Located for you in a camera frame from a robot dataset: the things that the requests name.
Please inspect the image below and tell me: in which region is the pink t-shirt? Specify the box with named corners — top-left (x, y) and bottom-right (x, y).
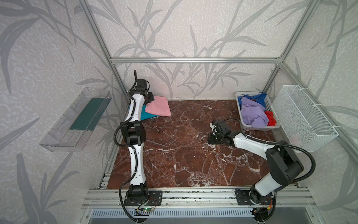
top-left (145, 96), bottom-right (171, 116)

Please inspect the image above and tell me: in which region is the purple t-shirt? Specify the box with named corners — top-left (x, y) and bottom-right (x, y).
top-left (241, 97), bottom-right (269, 128)

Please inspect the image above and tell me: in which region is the white plastic laundry basket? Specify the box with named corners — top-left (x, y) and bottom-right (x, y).
top-left (235, 92), bottom-right (281, 131)

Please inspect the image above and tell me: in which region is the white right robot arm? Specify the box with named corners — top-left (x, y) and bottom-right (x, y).
top-left (208, 120), bottom-right (304, 205)

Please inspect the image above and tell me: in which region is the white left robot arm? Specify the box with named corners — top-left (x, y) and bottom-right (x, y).
top-left (120, 78), bottom-right (160, 207)

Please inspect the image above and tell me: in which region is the folded teal t-shirt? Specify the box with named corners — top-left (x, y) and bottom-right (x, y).
top-left (140, 105), bottom-right (158, 121)

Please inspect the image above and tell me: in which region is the red t-shirt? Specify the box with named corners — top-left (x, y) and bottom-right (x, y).
top-left (264, 111), bottom-right (277, 127)

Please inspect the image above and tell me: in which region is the blue t-shirt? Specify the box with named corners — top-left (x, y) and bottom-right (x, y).
top-left (237, 93), bottom-right (267, 108)

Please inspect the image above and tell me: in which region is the green circuit board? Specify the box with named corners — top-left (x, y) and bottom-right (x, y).
top-left (136, 207), bottom-right (156, 216)

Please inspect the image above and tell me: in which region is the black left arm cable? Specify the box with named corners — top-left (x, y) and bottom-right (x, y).
top-left (113, 69), bottom-right (152, 223)

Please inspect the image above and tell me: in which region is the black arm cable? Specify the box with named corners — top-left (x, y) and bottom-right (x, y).
top-left (218, 117), bottom-right (316, 222)
top-left (113, 69), bottom-right (152, 223)

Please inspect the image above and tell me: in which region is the white wire mesh basket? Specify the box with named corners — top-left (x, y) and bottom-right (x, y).
top-left (272, 85), bottom-right (339, 152)

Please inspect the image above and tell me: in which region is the clear acrylic wall shelf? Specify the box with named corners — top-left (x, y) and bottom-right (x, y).
top-left (40, 87), bottom-right (112, 152)

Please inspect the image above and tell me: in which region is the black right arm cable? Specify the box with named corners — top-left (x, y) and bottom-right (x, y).
top-left (218, 117), bottom-right (316, 222)

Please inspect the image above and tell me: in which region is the aluminium cage frame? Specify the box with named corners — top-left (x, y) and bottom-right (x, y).
top-left (86, 1), bottom-right (358, 224)

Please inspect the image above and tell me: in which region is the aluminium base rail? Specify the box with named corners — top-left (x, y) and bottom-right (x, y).
top-left (75, 186), bottom-right (325, 224)

